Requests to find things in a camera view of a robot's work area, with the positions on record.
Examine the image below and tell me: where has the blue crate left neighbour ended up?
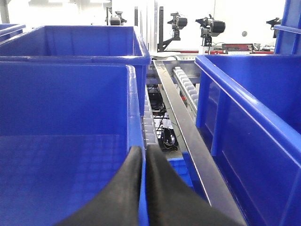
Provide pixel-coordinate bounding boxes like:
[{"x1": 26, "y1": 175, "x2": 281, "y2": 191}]
[{"x1": 0, "y1": 62, "x2": 144, "y2": 226}]

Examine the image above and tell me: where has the red equipment table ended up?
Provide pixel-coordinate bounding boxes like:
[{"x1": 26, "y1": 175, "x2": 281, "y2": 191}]
[{"x1": 174, "y1": 42, "x2": 274, "y2": 55}]

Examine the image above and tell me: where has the black camera far left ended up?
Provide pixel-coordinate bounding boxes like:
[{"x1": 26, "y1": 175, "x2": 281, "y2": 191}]
[{"x1": 105, "y1": 7, "x2": 127, "y2": 26}]

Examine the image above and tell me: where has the left white roller track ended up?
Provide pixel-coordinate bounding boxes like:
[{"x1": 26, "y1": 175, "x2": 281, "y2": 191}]
[{"x1": 173, "y1": 66, "x2": 198, "y2": 121}]

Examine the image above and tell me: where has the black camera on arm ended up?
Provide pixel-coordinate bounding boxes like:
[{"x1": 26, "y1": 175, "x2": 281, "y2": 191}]
[{"x1": 157, "y1": 7, "x2": 188, "y2": 52}]

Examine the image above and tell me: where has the large blue target crate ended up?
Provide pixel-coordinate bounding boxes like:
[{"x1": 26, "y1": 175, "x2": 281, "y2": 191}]
[{"x1": 195, "y1": 55, "x2": 301, "y2": 226}]

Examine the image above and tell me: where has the blue crate rear left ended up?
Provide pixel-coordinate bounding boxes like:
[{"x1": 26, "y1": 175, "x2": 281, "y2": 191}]
[{"x1": 0, "y1": 25, "x2": 151, "y2": 115}]

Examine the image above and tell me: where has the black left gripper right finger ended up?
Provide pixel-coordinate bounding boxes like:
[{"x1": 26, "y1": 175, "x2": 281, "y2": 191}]
[{"x1": 146, "y1": 144, "x2": 246, "y2": 226}]

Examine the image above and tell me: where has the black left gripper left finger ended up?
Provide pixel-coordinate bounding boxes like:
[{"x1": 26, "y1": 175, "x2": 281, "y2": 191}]
[{"x1": 56, "y1": 146, "x2": 143, "y2": 226}]

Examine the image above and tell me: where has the black camera on stand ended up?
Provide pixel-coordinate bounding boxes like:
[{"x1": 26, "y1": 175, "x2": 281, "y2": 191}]
[{"x1": 195, "y1": 14, "x2": 226, "y2": 55}]

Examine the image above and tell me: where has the steel divider rail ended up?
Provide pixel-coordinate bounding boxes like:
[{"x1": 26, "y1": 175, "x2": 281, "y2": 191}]
[{"x1": 153, "y1": 60, "x2": 246, "y2": 226}]

